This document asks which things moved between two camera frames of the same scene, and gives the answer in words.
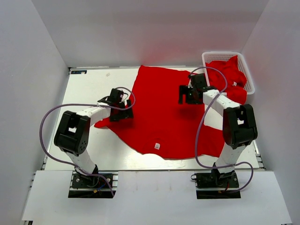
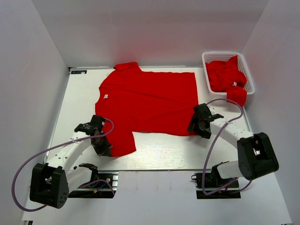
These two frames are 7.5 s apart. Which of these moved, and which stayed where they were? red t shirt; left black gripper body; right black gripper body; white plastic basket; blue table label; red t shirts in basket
Moved: left black gripper body; red t shirt; right black gripper body
Stayed: blue table label; red t shirts in basket; white plastic basket
